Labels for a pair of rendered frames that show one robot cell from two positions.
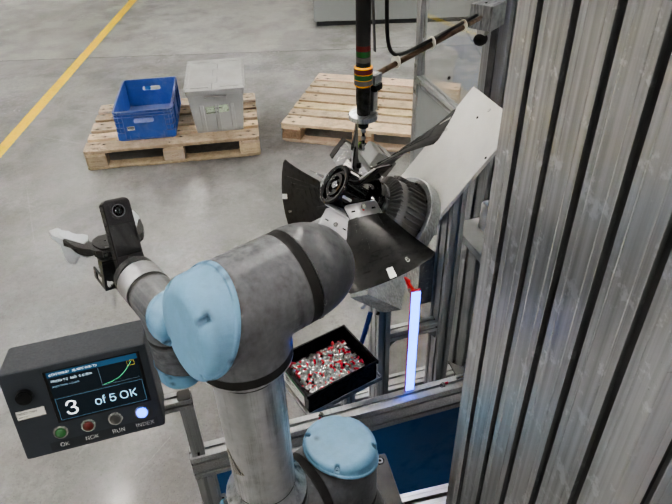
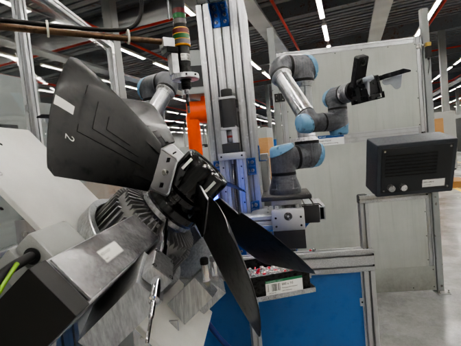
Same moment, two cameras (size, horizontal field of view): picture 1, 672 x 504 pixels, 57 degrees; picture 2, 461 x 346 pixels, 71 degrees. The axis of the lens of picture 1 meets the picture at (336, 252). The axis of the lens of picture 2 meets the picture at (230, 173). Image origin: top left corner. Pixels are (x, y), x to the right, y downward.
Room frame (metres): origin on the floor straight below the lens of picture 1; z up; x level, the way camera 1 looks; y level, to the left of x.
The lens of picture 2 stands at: (2.12, 0.31, 1.25)
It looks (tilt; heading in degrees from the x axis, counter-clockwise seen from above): 3 degrees down; 200
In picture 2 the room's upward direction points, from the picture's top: 6 degrees counter-clockwise
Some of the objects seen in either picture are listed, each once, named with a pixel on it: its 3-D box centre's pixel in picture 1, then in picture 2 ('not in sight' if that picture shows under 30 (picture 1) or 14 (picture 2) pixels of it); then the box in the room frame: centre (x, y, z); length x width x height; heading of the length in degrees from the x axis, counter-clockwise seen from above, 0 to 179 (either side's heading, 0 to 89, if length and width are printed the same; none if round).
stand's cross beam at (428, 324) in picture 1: (410, 329); not in sight; (1.55, -0.25, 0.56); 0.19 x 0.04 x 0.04; 106
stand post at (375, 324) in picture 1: (379, 357); not in sight; (1.52, -0.14, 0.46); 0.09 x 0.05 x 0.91; 16
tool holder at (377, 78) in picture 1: (365, 97); (180, 60); (1.37, -0.08, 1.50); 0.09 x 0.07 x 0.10; 141
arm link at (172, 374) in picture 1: (185, 348); (335, 121); (0.73, 0.26, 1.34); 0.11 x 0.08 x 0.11; 128
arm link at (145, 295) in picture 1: (165, 310); (336, 97); (0.72, 0.27, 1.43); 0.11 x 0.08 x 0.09; 38
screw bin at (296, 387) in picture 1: (327, 367); (269, 275); (1.13, 0.03, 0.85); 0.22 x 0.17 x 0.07; 121
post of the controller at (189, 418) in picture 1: (191, 424); (363, 221); (0.87, 0.33, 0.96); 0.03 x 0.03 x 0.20; 16
